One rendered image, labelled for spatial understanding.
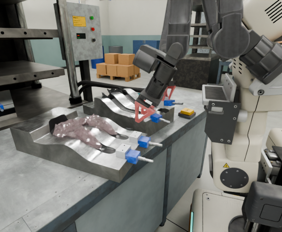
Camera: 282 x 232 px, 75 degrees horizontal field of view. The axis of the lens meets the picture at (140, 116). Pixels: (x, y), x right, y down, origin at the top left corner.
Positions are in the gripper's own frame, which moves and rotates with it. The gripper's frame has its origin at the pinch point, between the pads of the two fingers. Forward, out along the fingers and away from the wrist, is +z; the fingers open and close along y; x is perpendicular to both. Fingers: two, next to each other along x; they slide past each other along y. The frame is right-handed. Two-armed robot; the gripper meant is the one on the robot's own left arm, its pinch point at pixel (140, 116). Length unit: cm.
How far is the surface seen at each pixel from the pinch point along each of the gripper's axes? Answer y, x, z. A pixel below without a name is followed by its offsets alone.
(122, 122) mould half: -23.4, -8.0, 21.0
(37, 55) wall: -512, -467, 274
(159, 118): -22.3, 7.0, 7.7
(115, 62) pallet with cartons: -495, -181, 146
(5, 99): -21, -76, 47
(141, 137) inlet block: -6.6, 4.0, 12.2
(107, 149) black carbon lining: 2.5, -4.7, 18.6
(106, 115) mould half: -28.4, -18.4, 25.7
